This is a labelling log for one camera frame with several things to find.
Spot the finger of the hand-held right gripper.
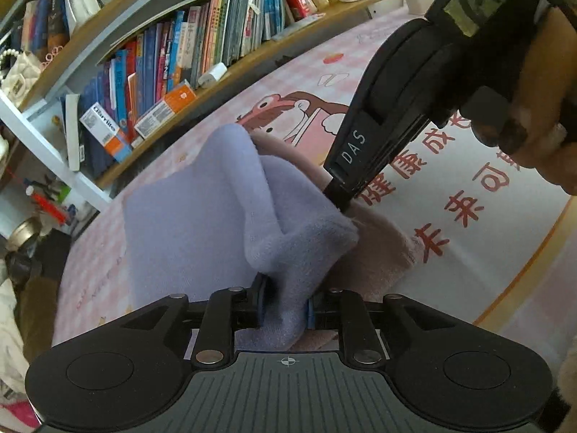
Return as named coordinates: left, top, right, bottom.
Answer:
left=322, top=175, right=362, bottom=214

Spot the pink checkered printed mat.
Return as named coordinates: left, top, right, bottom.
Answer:
left=50, top=6, right=577, bottom=433

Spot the pink and purple sweater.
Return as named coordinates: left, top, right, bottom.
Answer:
left=124, top=123, right=427, bottom=355

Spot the white tube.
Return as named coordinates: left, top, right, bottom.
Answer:
left=197, top=63, right=229, bottom=89

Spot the white blue orange box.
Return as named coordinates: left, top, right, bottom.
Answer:
left=79, top=103, right=134, bottom=164

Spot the brown fuzzy cloth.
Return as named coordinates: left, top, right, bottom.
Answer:
left=16, top=275, right=61, bottom=366

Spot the wooden bookshelf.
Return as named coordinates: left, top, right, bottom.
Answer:
left=0, top=0, right=440, bottom=201

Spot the row of dark books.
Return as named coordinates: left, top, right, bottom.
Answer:
left=6, top=0, right=73, bottom=61

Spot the light printed paper sheet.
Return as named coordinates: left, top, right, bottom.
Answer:
left=269, top=13, right=326, bottom=42

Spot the long white orange box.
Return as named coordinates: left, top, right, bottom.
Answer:
left=133, top=79, right=199, bottom=140

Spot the cream quilted bag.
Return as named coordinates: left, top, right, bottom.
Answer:
left=0, top=49, right=44, bottom=105

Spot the red toy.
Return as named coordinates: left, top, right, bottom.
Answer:
left=25, top=178, right=78, bottom=228

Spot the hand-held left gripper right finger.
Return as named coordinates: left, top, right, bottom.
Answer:
left=307, top=288, right=457, bottom=366

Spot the row of colourful books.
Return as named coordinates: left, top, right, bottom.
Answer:
left=63, top=0, right=332, bottom=170

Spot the person's right hand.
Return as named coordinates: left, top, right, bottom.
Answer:
left=508, top=8, right=577, bottom=196

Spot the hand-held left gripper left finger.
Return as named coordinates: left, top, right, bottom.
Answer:
left=122, top=274, right=274, bottom=369

